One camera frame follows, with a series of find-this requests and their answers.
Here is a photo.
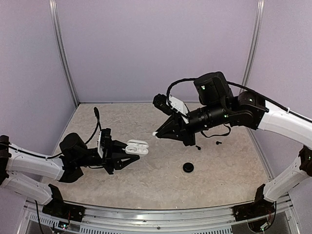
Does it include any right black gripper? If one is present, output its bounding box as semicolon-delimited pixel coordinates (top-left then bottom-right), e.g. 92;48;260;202
156;100;231;146

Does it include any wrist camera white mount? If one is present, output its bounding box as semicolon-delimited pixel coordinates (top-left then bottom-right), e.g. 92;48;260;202
97;128;112;159
153;94;189;124

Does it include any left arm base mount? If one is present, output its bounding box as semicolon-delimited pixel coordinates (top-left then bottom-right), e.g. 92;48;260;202
42;201;85;222

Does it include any left aluminium frame post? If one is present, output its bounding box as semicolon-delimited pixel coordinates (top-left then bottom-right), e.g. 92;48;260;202
49;0;80;108

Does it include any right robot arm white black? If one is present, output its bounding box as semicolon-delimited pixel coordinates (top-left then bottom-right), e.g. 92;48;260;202
153;72;312;216

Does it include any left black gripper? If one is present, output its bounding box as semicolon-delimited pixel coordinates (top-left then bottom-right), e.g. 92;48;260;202
75;137;139;175

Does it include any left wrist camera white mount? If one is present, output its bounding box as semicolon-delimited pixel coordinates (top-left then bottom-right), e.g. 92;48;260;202
97;128;112;159

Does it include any right aluminium frame post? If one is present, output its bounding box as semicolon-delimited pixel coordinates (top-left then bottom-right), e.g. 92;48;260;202
241;0;265;86

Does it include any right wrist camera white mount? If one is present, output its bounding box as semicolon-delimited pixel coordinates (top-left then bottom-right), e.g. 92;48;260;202
153;94;189;124

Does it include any front aluminium rail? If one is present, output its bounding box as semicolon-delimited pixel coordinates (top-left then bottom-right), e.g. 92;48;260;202
16;195;301;234

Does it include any black round disc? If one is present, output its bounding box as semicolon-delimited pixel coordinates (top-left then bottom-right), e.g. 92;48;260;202
182;162;195;173

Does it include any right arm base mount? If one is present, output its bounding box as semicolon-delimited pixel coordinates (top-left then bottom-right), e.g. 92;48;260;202
232;202;275;222

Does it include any white earbud charging case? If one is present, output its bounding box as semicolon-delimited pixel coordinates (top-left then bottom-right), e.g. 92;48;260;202
125;139;149;156

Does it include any aluminium frame post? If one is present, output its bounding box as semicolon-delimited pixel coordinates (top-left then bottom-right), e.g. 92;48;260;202
241;0;265;86
49;0;80;108

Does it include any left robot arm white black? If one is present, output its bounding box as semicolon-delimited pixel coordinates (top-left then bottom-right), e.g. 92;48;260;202
0;129;149;217

